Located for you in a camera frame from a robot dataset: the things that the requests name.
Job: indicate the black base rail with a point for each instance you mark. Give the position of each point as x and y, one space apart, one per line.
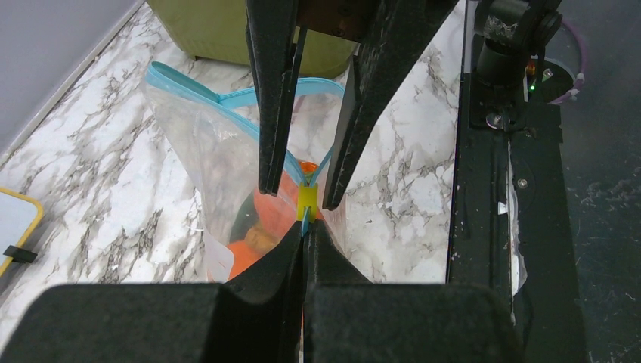
510 228

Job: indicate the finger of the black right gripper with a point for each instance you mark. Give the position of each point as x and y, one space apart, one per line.
397 34
275 52

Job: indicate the orange toy pumpkin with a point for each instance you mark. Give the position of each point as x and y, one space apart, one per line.
278 214

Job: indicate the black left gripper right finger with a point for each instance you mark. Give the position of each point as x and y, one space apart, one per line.
350 319

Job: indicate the orange toy tangerine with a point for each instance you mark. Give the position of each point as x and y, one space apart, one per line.
244 257

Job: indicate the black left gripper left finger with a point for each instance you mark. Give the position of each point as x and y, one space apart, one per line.
255 317

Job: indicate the clear blue zip top bag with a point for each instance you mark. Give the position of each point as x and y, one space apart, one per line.
216 138

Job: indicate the olive green plastic bin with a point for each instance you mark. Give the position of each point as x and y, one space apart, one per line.
216 30

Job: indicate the green toy vegetable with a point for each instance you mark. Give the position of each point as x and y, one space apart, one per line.
245 219

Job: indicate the yellow framed whiteboard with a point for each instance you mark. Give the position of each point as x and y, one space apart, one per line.
20 216

